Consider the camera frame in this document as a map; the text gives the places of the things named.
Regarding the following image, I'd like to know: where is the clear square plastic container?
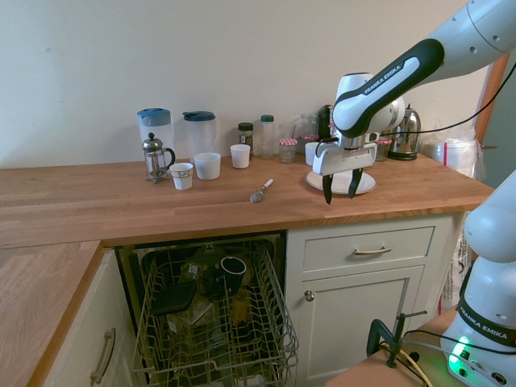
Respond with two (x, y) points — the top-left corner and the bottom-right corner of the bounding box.
(166, 289), (215, 332)

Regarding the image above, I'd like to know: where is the black rectangular container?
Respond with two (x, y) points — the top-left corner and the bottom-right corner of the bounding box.
(152, 281), (198, 316)

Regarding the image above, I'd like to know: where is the white-handled metal spoon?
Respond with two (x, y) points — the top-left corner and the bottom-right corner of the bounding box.
(249, 178), (274, 204)

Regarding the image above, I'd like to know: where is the clear pitcher light blue lid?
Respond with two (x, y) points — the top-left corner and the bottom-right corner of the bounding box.
(136, 107), (175, 163)

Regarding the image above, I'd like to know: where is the brass cabinet pull handle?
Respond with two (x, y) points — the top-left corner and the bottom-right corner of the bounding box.
(89, 327), (117, 385)

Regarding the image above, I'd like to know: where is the cream cabinet door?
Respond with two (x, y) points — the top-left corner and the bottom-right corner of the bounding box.
(300, 264), (427, 383)

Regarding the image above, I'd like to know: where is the wire dishwasher rack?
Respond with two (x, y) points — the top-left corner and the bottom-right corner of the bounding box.
(131, 237), (300, 383)

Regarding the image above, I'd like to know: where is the spice jar black lid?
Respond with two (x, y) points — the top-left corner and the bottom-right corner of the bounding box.
(237, 122), (255, 160)

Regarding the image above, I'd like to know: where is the black pepper grinder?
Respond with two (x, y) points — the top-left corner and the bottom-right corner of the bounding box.
(318, 105), (334, 140)

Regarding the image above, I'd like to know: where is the dark mug white rim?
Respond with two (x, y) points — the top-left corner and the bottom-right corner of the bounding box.
(213, 256), (248, 292)

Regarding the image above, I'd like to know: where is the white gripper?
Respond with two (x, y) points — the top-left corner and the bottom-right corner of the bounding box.
(312, 142), (379, 206)

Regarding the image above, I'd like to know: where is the glass jar red checked lid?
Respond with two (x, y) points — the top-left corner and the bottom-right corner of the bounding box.
(375, 138), (393, 163)
(298, 135), (321, 154)
(279, 137), (299, 164)

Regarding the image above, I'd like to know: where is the large plain white cup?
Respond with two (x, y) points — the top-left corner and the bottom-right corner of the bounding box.
(193, 152), (222, 181)

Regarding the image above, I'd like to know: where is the tall glass jar green lid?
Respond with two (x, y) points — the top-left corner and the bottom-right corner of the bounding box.
(260, 114), (276, 160)

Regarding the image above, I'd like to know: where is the built-in dishwasher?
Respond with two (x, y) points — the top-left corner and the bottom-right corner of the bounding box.
(114, 230), (289, 387)

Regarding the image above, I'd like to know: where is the metal drawer handle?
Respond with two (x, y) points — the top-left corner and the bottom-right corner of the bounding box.
(353, 246), (393, 256)

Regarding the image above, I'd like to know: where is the stainless steel kettle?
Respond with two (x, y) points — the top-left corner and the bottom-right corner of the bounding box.
(387, 103), (422, 161)

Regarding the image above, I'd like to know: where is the white ceramic cup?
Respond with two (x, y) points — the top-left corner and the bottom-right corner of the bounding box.
(305, 141), (324, 168)

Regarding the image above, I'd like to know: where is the crumpled clear plastic bag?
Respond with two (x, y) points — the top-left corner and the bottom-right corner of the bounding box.
(440, 215), (473, 316)

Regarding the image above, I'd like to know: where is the yellow cable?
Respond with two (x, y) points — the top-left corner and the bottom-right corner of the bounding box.
(397, 349), (435, 387)

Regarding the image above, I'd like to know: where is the cream cabinet drawer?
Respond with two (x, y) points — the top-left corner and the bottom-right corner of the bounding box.
(302, 225), (437, 272)

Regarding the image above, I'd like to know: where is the clear pitcher dark teal lid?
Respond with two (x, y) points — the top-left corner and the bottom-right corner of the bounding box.
(182, 110), (218, 160)

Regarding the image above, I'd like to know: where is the wooden robot mounting board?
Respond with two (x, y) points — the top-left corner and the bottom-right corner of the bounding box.
(323, 309), (457, 387)

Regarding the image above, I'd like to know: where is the empty clear glass jar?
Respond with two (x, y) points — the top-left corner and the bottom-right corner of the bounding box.
(300, 114), (320, 138)

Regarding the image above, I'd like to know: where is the black metal clamp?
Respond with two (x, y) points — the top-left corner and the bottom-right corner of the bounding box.
(365, 310), (428, 370)

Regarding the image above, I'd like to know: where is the glass jar with label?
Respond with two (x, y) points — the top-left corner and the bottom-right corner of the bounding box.
(179, 246), (217, 284)

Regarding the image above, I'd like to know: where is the black base cable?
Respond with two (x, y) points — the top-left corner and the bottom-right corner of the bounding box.
(402, 329), (516, 354)

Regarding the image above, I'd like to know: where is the clear plastic bag red stripe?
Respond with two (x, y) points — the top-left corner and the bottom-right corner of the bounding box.
(420, 129), (484, 181)

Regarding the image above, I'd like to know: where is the glass french press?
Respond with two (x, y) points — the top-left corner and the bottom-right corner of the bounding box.
(141, 132), (177, 185)

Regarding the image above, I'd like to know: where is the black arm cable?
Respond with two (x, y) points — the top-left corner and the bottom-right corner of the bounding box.
(381, 60), (516, 136)

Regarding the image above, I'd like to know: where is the white cup patterned band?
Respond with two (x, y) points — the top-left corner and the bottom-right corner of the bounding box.
(169, 162), (194, 191)

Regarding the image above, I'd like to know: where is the small plain white cup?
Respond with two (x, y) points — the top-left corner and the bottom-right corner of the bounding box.
(230, 144), (252, 169)

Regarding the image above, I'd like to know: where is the white dinner plate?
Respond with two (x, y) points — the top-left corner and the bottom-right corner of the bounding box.
(305, 169), (378, 197)

